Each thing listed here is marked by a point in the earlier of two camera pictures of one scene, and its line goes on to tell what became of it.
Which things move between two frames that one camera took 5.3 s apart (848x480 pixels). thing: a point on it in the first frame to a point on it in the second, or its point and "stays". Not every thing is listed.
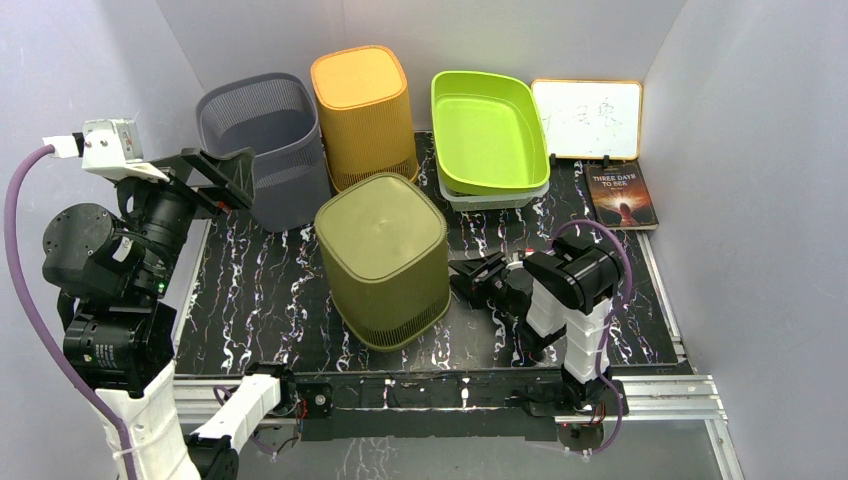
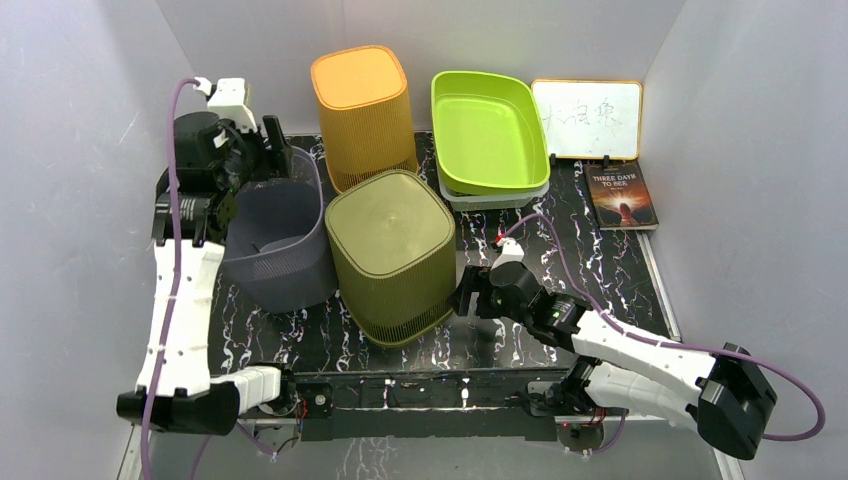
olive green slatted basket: [386, 259] stays
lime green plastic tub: [488, 134] stays
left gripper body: [219, 191] to [263, 164]
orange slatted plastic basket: [363, 99] stays
